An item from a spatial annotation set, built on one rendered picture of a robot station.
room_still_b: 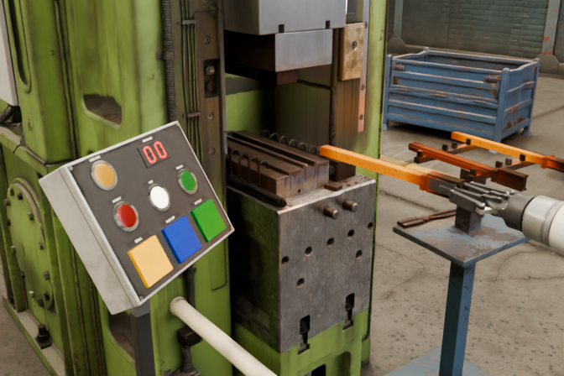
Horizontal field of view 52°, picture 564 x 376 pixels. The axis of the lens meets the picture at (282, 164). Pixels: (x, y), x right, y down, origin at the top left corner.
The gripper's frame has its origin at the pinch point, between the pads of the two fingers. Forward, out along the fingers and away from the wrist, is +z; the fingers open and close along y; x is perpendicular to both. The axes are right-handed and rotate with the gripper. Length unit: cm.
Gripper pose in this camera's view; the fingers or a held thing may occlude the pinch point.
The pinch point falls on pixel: (444, 185)
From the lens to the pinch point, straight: 133.6
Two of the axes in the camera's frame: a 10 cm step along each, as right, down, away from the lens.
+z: -6.4, -2.7, 7.2
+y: 7.7, -2.1, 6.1
